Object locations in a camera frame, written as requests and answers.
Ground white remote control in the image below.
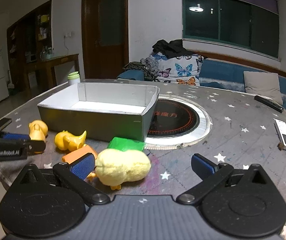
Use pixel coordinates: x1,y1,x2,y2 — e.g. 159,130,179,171
274,119,286,153

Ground black remote control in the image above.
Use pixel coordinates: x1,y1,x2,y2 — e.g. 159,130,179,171
254,95,284,113

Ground orange toy block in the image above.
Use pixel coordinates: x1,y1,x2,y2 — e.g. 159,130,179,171
62,145,98,164

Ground grey cardboard box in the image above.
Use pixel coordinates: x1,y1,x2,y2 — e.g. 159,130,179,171
37,82,160,142

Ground grey pillow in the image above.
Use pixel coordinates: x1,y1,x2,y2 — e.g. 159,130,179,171
243,71,284,105

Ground butterfly print pillow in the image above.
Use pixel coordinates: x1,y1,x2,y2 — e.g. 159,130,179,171
153,53,204,85

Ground brown wooden door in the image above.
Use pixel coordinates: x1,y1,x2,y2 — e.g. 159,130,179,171
81,0,130,79

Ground yellow plush chick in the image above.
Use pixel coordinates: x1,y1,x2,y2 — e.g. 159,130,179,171
87,148,151,190

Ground dark wooden shelf cabinet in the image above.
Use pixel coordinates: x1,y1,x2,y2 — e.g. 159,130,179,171
6,0,53,85

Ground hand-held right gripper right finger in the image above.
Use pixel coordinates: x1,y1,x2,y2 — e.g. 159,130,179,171
176,153,277,205

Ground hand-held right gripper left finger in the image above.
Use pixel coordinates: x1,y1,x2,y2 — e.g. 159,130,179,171
9,153,111,206

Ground yellow toy duck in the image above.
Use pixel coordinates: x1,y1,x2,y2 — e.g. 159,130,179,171
28,120,49,141
54,130,87,152

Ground round black induction cooktop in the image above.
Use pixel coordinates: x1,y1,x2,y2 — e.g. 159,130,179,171
144,94,213,151

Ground grey star-print tablecloth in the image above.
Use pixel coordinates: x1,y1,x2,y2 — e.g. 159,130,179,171
0,79,286,240

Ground white jar with green lid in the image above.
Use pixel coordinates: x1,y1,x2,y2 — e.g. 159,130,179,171
67,71,80,85

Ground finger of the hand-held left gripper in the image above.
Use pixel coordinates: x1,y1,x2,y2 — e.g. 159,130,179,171
0,128,31,142
0,137,46,166

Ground green plastic toy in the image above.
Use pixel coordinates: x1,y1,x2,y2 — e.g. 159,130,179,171
107,136,146,152

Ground dark window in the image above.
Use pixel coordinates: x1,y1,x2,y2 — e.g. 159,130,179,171
182,0,281,59

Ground dark smartphone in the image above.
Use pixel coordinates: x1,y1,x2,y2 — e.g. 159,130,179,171
0,117,12,130

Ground blue sofa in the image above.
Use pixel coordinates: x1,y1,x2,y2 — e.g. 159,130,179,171
117,57,286,123

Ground wooden side desk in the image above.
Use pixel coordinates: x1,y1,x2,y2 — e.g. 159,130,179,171
23,54,80,90

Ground dark patterned clothes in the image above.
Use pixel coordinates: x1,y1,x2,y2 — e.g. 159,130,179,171
123,57,160,82

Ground black clothes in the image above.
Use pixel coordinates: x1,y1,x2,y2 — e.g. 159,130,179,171
152,39,195,58

